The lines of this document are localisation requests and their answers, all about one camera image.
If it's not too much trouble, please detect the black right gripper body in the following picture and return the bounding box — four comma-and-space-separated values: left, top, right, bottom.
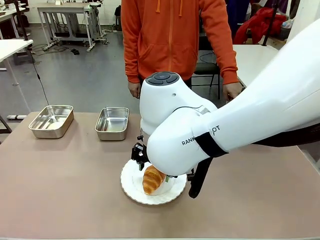
131, 134, 150, 165

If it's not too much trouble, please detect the golden brown croissant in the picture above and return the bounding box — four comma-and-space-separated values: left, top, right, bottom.
142, 164, 167, 196

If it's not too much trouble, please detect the person's left forearm orange sleeve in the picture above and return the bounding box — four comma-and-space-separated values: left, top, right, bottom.
212, 39, 240, 86

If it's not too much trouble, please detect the person's right forearm orange sleeve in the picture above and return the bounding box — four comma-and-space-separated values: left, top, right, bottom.
122, 34, 142, 85

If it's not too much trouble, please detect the steel rectangular container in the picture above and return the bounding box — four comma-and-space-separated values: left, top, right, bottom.
28, 104, 75, 140
94, 106, 131, 142

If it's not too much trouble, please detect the person's right hand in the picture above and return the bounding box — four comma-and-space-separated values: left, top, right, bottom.
127, 81, 142, 99

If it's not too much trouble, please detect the person's left hand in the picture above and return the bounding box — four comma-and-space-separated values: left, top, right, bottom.
222, 83, 242, 102

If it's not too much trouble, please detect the white scalloped plate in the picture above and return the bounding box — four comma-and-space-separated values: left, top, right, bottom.
120, 158, 188, 206

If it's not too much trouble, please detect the black folding chair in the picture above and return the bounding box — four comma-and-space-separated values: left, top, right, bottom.
190, 32, 222, 100

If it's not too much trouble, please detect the person in orange hoodie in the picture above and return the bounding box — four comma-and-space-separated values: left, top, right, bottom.
120, 0, 242, 102

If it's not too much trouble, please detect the white square table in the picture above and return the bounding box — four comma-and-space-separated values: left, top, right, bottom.
231, 44, 280, 88

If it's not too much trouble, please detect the grey workbench desk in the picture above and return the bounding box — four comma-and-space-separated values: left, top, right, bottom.
36, 1, 97, 53

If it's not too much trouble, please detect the white table with metal legs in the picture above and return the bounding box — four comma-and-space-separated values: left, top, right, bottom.
0, 38, 34, 106

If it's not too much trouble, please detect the black stand pole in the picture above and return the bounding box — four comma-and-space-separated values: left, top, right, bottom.
13, 0, 30, 41

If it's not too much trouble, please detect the red jacket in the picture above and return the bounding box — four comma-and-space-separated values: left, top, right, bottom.
233, 7, 287, 46

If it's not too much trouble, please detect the black arm cable sleeve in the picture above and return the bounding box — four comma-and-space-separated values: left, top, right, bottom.
188, 131, 229, 200

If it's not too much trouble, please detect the black floor cable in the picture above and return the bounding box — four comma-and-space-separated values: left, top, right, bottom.
24, 42, 66, 106

